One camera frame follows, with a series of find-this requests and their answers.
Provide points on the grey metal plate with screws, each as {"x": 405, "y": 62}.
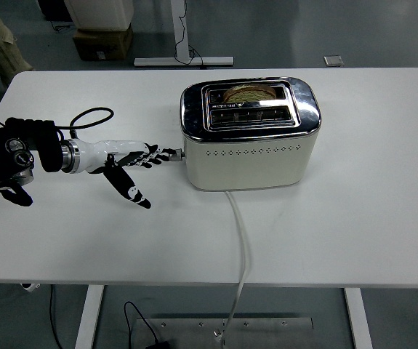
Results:
{"x": 267, "y": 334}

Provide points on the small white clip under table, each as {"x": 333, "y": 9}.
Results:
{"x": 30, "y": 287}

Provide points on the grey floor socket plate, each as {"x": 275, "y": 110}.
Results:
{"x": 333, "y": 60}

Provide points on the white table leg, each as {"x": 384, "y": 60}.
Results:
{"x": 88, "y": 316}
{"x": 357, "y": 320}

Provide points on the brown cardboard box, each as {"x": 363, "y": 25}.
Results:
{"x": 103, "y": 43}

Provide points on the grey toaster lever knob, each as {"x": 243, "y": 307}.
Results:
{"x": 177, "y": 155}

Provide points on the cream and chrome toaster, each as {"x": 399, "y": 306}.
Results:
{"x": 245, "y": 167}

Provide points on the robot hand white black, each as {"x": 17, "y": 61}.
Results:
{"x": 96, "y": 154}

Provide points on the brown bread slice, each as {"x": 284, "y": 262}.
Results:
{"x": 248, "y": 95}

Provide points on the black box on floor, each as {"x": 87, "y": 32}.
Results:
{"x": 52, "y": 9}

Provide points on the white desk leg with foot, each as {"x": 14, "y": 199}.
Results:
{"x": 179, "y": 29}

